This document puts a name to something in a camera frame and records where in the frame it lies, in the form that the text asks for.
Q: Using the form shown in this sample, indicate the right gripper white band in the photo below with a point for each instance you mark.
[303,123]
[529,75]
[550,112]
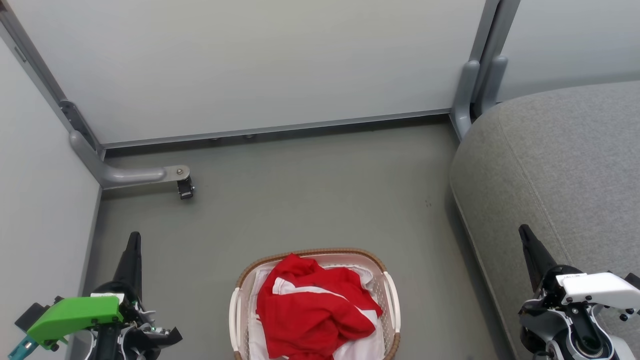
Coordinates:
[595,290]

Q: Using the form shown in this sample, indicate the grey fabric sofa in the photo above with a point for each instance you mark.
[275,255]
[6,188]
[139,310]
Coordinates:
[550,165]

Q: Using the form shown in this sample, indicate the red white shirt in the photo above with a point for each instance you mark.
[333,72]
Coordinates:
[310,310]

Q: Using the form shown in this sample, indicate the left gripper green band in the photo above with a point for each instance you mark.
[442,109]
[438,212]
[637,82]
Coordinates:
[75,312]

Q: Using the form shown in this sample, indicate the white laundry basket brown rim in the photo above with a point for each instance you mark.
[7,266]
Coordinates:
[392,305]

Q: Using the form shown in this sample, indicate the grey metal partition rail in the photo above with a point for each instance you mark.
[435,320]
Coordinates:
[275,129]

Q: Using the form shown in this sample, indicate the grey partition foot with plate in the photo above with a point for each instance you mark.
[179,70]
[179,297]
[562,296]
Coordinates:
[130,175]

